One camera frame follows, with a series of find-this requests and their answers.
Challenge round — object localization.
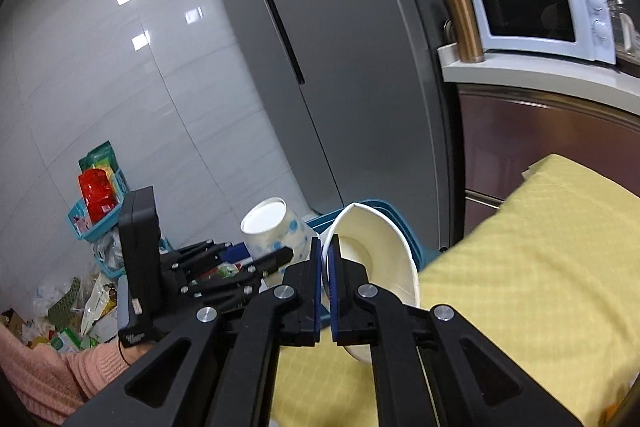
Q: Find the white blue-dotted paper cup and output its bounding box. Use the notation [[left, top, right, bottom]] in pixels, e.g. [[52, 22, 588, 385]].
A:
[[240, 197, 317, 263]]

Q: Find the white paper bowl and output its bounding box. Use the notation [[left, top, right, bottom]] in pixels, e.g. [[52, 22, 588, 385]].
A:
[[320, 201, 421, 365]]

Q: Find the pink-sleeved left forearm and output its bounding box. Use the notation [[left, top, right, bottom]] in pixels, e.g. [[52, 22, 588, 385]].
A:
[[1, 327, 154, 426]]

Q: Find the dark red kitchen cabinet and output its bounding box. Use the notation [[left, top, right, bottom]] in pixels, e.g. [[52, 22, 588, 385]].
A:
[[458, 83, 639, 233]]

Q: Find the blue plastic snack basket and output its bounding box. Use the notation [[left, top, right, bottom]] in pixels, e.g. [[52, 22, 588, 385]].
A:
[[66, 168, 129, 243]]

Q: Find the red snack bag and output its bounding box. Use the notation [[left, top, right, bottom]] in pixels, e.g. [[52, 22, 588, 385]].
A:
[[78, 169, 117, 225]]

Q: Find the green snack bag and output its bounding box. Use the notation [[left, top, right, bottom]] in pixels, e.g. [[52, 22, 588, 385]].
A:
[[78, 141, 119, 187]]

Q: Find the yellow patterned tablecloth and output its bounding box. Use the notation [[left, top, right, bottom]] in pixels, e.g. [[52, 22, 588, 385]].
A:
[[269, 152, 640, 427]]

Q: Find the grey double-door refrigerator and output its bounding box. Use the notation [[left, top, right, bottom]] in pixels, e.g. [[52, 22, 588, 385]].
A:
[[222, 0, 464, 251]]

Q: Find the copper thermos bottle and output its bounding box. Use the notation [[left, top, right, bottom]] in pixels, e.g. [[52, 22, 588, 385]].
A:
[[442, 0, 485, 63]]

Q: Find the white microwave oven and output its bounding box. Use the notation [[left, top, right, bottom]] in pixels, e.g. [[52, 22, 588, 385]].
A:
[[472, 0, 616, 65]]

